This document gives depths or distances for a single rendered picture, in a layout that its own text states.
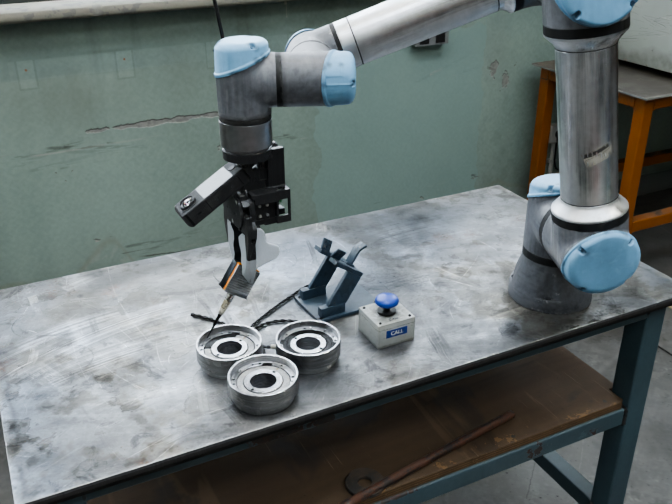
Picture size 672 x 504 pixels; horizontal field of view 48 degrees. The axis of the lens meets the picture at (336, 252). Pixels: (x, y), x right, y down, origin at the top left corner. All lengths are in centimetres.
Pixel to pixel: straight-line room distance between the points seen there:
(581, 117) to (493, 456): 66
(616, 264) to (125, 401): 77
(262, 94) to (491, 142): 243
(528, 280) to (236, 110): 63
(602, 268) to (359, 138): 193
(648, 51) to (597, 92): 213
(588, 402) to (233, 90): 97
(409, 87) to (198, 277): 178
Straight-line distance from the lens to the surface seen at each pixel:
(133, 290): 149
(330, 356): 120
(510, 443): 150
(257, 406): 112
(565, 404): 161
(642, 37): 328
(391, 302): 125
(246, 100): 106
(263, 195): 111
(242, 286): 118
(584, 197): 120
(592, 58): 112
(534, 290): 140
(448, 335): 131
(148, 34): 266
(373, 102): 303
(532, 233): 137
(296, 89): 105
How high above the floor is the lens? 151
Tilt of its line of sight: 27 degrees down
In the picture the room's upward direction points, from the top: straight up
